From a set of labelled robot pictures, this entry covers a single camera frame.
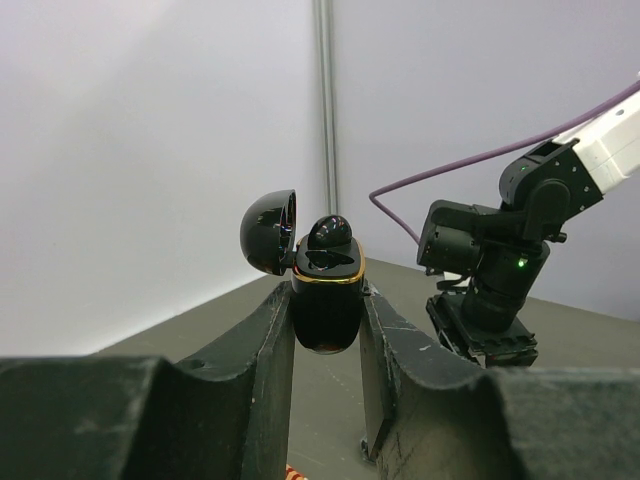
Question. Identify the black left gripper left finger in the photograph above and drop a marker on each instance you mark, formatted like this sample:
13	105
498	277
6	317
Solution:
221	413

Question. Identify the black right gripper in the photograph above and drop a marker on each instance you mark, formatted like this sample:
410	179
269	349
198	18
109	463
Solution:
514	347

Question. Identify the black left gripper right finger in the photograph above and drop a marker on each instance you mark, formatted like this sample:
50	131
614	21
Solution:
431	414

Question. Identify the black case with gold line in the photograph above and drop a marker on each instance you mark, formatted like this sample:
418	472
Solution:
327	300

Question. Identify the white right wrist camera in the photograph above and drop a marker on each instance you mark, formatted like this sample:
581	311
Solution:
452	282

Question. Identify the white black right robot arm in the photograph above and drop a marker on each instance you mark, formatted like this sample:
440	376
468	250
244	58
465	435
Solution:
491	257

